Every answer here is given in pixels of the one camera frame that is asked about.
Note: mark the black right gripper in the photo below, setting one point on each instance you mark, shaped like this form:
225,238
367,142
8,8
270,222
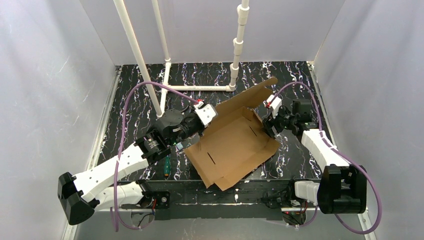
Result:
273,125

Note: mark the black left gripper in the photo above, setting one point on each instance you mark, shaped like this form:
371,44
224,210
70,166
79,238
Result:
197,125

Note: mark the brown cardboard box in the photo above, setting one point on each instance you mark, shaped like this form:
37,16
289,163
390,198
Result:
234,144

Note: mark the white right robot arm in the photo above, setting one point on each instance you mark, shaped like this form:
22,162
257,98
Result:
342,188

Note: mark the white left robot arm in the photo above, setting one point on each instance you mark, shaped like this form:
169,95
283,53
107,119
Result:
83,194

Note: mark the light blue marker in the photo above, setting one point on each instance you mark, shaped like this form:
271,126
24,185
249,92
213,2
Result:
179,146

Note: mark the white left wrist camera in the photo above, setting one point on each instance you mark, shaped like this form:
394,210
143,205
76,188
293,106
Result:
205,112

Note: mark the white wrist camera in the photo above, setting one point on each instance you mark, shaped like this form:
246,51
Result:
274,103
205,112

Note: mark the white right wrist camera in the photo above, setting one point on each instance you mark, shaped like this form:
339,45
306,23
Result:
274,103

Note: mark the green handled screwdriver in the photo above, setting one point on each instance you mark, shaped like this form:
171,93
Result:
167,166

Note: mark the black front mounting rail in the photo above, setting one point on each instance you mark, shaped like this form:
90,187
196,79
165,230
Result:
191,199

